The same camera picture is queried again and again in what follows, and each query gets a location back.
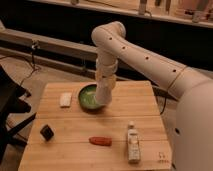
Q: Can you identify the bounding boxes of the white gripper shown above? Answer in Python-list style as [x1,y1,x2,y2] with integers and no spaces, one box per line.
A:
[95,60,118,90]

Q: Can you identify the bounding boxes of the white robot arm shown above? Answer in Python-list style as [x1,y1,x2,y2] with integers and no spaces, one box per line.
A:
[91,21,213,171]

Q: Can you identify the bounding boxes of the green bowl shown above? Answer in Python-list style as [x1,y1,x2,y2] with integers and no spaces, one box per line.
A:
[78,84,102,110]

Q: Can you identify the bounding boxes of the orange carrot toy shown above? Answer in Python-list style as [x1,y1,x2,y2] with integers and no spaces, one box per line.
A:
[89,137,112,146]

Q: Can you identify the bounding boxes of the white bottle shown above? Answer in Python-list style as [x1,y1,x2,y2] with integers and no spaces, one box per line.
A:
[127,121,141,164]

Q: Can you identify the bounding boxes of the black cube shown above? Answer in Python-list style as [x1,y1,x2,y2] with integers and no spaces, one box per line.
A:
[40,125,54,141]

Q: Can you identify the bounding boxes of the black chair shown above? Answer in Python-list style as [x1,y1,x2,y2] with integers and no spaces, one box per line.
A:
[0,65,35,163]

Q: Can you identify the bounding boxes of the black cable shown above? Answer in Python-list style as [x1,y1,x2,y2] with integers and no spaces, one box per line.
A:
[0,39,43,88]

